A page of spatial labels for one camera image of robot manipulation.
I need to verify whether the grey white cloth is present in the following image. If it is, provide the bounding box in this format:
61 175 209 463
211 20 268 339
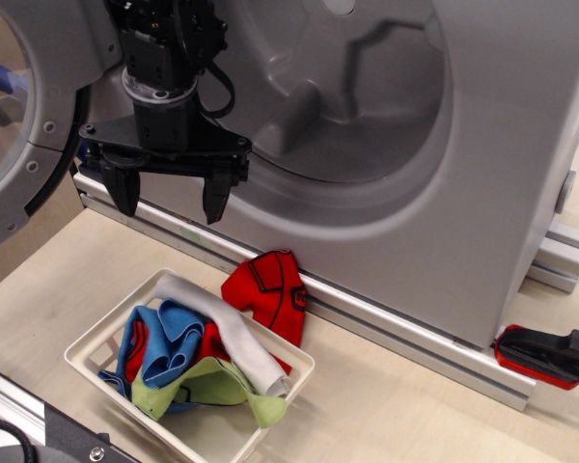
154 274 290 396

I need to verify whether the light green miniature garment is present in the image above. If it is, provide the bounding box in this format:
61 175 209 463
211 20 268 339
131 357 288 428

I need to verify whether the black braided cable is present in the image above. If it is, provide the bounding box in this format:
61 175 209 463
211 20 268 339
0 416 39 463

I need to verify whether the short aluminium extrusion block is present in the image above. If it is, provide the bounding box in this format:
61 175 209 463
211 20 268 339
526 221 579 294

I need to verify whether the blue miniature garment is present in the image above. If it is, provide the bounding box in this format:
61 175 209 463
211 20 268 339
97 299 206 421

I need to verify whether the red miniature shirt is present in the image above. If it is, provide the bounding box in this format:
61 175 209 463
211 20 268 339
220 247 309 348

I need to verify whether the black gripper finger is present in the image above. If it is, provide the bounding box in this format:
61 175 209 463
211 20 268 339
203 170 236 225
100 155 140 217

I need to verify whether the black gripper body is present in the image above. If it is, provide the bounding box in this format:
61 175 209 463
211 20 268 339
79 91 250 182

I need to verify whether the grey toy washing machine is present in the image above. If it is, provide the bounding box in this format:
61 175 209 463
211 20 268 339
210 1 579 346

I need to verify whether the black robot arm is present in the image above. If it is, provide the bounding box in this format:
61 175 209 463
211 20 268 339
79 1 252 224

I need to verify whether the aluminium extrusion rail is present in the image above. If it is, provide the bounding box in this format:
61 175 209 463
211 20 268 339
74 173 537 412

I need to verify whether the red black clamp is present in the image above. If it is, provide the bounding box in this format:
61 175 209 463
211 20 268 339
494 325 579 391

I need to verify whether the black metal bracket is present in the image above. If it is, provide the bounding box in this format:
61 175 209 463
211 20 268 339
44 403 137 462

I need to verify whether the white plastic laundry basket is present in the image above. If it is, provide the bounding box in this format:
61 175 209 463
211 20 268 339
65 269 315 462

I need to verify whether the aluminium frame rail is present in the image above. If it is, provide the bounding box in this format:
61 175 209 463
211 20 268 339
0 373 45 446

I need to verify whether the round washing machine door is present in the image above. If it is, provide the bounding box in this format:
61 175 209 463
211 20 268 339
0 1 122 245

